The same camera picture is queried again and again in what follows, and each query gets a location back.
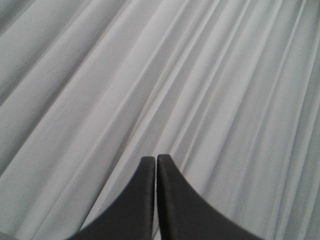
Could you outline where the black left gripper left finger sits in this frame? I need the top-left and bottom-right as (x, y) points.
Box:
(73, 156), (156, 240)

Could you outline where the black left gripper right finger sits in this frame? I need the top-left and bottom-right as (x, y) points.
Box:
(156, 154), (253, 240)

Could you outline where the white pleated curtain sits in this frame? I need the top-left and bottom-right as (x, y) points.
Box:
(0, 0), (320, 240)

